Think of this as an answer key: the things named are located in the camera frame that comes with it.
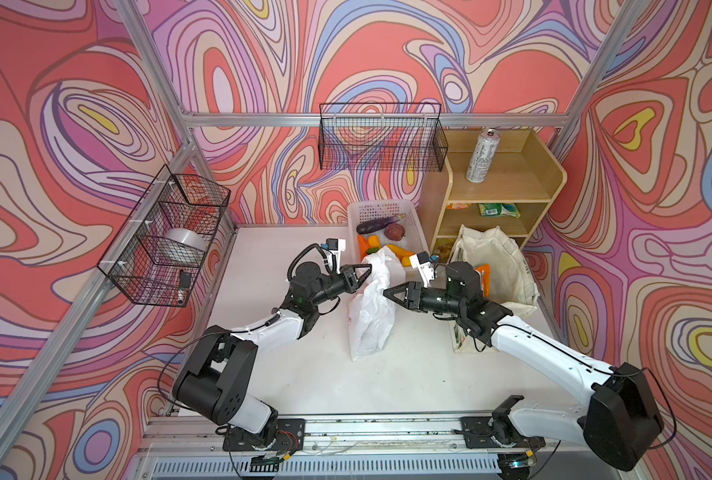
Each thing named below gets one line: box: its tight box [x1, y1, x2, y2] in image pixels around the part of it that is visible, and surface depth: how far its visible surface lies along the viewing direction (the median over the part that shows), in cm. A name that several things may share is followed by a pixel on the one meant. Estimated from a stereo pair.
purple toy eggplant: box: [356, 213, 407, 234], surface depth 117 cm
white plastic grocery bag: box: [349, 245, 406, 361], surface depth 79 cm
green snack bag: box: [478, 203, 521, 218], surface depth 101 cm
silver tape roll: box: [163, 228, 208, 253], surface depth 73 cm
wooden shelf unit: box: [418, 129, 568, 260], surface depth 92 cm
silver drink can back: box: [466, 127, 501, 183], surface depth 82 cm
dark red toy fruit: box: [384, 223, 406, 241], surface depth 113 cm
